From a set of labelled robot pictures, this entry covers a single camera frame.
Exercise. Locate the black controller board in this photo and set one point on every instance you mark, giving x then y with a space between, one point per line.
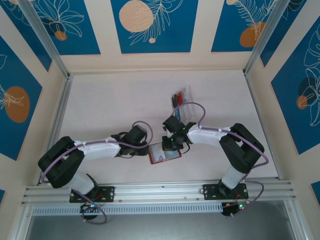
86 208
231 208

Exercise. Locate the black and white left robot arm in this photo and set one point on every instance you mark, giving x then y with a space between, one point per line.
60 162

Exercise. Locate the white credit card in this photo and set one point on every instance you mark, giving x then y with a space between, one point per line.
157 155

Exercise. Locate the clear plastic card tray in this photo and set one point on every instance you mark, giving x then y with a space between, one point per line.
191 96

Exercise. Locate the grey metal sheet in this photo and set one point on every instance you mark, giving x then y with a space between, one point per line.
162 227

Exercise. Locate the aluminium front rail frame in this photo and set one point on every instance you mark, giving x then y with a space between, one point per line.
160 192

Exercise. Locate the blue credit card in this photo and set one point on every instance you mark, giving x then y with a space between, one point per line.
177 115

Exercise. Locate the red leather card holder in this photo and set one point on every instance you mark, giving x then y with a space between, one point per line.
172 160

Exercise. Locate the aluminium side rail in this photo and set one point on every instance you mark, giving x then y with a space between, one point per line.
62 105
253 95

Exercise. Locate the plain black credit card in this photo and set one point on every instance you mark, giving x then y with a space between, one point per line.
174 101

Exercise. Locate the aluminium corner post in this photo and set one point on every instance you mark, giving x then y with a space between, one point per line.
267 33
43 37

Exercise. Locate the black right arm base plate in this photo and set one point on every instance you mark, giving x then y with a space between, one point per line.
208 192

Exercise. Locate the red credit card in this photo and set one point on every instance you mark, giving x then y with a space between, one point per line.
180 98

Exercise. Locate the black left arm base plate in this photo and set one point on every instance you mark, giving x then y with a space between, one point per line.
108 193

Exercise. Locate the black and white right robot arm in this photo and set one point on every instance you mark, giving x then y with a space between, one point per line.
240 150

